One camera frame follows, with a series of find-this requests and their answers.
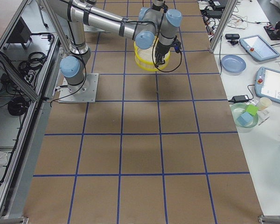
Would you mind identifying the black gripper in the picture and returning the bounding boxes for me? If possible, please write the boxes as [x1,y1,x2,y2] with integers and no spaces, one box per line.
[154,43,170,68]

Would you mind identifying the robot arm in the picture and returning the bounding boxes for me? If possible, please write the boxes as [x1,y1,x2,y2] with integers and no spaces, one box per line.
[48,0,182,69]

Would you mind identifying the blue plate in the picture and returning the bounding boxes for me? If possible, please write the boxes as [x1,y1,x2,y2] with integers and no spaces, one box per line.
[221,55,246,74]

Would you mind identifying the black power adapter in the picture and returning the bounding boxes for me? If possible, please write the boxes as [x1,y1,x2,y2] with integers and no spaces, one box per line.
[228,95,251,104]

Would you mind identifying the teach pendant far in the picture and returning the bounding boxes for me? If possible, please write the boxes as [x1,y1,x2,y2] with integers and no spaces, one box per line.
[239,35,280,61]

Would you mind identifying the teach pendant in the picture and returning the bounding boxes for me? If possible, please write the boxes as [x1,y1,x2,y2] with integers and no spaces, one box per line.
[239,35,280,61]
[254,67,280,104]

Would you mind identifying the green bowl with blocks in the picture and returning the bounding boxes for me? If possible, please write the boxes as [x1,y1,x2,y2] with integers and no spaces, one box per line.
[230,103,259,128]

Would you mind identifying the blue foam block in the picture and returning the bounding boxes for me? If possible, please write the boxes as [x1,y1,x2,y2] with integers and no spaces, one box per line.
[237,112,253,126]

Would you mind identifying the green foam block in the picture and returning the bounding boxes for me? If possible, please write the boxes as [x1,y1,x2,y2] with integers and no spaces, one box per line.
[245,104,258,116]

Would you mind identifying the paper cup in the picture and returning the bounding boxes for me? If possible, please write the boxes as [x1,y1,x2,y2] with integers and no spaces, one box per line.
[256,97,272,111]

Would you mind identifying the teach pendant near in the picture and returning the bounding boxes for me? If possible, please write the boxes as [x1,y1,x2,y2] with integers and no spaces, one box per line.
[254,67,280,104]

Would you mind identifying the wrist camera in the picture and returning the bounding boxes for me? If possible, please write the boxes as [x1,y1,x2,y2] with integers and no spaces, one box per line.
[172,39,182,53]

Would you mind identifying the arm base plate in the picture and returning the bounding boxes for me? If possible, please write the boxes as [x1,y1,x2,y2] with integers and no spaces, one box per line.
[58,73,99,103]

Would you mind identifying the aluminium frame post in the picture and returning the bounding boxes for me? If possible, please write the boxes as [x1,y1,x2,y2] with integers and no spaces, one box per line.
[209,0,238,53]

